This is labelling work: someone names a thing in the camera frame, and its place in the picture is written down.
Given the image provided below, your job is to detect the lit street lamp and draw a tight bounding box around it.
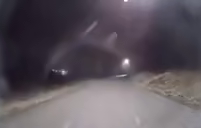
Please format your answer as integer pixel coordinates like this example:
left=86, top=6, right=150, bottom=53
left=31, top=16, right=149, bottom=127
left=121, top=57, right=131, bottom=72

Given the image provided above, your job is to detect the grey asphalt road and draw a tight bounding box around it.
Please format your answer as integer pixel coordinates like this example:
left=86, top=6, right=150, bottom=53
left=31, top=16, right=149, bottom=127
left=0, top=77, right=201, bottom=128

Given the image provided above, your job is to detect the vehicle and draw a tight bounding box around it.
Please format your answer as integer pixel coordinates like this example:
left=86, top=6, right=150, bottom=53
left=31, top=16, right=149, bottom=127
left=47, top=68, right=70, bottom=84

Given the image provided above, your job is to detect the dry grass verge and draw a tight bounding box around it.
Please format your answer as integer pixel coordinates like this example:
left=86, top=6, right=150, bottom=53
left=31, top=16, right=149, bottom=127
left=0, top=83, right=84, bottom=121
left=131, top=70, right=201, bottom=113

